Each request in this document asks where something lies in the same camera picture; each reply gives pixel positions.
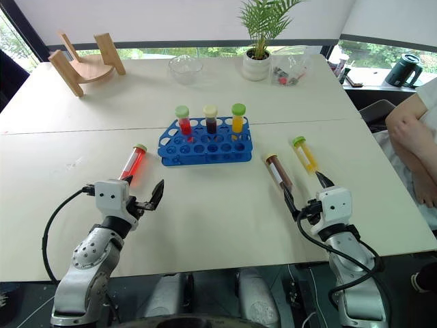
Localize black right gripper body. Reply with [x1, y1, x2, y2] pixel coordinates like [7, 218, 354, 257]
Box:
[299, 199, 324, 225]

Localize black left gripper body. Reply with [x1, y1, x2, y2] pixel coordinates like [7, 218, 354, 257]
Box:
[126, 195, 154, 223]

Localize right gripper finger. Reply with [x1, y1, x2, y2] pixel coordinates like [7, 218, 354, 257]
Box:
[281, 183, 302, 221]
[315, 170, 336, 189]

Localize red tube green cap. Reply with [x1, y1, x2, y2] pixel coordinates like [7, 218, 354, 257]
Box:
[117, 143, 149, 189]
[174, 105, 194, 143]

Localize yellow tube green cap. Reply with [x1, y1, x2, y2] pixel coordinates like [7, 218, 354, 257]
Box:
[291, 135, 320, 176]

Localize brown tube brown cap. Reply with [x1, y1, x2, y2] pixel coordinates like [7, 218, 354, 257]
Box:
[265, 153, 296, 193]

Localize blue test tube rack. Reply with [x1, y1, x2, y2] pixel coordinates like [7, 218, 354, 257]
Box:
[157, 116, 255, 167]

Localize dark purple tube cream cap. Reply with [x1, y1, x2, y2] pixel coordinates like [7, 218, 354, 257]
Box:
[202, 104, 219, 135]

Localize orange tube green cap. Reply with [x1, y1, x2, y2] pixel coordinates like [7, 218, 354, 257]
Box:
[230, 102, 247, 141]

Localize person's hand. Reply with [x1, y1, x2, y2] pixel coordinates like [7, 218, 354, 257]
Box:
[412, 169, 437, 209]

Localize grey chair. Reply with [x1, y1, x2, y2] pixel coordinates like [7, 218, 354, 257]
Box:
[358, 99, 397, 135]

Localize black floor box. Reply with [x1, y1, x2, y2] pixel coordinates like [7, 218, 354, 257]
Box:
[281, 275, 311, 328]

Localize dark objects on windowsill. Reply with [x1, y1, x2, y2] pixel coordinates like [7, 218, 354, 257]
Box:
[339, 67, 363, 89]

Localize clear plastic bag with items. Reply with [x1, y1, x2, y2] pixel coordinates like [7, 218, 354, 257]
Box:
[270, 46, 313, 88]

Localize wooden stand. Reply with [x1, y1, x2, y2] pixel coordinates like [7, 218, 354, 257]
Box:
[47, 31, 127, 98]

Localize pink and white bottle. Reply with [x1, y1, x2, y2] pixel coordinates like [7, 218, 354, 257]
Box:
[328, 45, 351, 78]

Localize clear glass bowl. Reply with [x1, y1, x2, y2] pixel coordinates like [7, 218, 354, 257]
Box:
[167, 54, 204, 86]

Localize white ribbed plant pot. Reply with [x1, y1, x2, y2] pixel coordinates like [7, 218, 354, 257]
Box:
[241, 48, 273, 82]

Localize black rounded object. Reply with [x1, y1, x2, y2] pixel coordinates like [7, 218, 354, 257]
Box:
[410, 261, 437, 294]

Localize dark green kettle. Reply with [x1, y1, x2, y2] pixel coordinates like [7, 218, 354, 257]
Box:
[384, 53, 425, 88]

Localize dark blue chair back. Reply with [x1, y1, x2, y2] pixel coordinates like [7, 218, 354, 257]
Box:
[0, 47, 31, 114]

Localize green palm plant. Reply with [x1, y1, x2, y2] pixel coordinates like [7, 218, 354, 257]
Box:
[238, 0, 305, 59]

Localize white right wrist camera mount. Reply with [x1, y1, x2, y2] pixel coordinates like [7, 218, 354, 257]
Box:
[315, 187, 353, 227]

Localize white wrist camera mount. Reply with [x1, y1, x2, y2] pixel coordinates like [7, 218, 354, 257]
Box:
[94, 178, 133, 223]
[315, 187, 353, 227]

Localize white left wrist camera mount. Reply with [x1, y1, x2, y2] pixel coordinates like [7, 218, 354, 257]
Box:
[94, 178, 133, 223]

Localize white floor cable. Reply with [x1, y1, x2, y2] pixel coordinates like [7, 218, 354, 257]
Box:
[301, 266, 320, 328]

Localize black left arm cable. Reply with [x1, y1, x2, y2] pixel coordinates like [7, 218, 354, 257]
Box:
[42, 185, 97, 285]

